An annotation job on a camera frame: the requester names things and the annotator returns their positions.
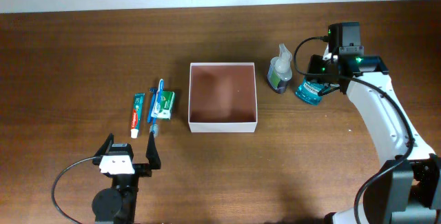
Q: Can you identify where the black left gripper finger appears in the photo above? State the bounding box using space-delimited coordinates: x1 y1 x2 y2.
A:
95 133 114 156
145 132 161 170

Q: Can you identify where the teal Listerine mouthwash bottle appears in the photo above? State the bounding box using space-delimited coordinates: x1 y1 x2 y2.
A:
295 79 325 105

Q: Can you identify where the clear foam soap pump bottle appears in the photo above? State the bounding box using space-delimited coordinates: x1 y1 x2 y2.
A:
267 43 292 94

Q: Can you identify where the pink box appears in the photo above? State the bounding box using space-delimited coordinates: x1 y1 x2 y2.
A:
187 62 258 133

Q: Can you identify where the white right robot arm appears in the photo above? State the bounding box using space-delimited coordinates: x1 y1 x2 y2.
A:
296 22 440 223

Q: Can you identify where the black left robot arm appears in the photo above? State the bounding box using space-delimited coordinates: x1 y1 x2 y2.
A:
92 131 161 223

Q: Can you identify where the blue white toothbrush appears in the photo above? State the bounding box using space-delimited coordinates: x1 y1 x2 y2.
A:
150 79 164 137

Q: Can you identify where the green Colgate toothpaste tube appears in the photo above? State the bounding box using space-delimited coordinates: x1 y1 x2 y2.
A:
130 93 145 139

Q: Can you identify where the green Dettol soap bar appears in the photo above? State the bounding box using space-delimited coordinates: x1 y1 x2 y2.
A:
157 91 176 119

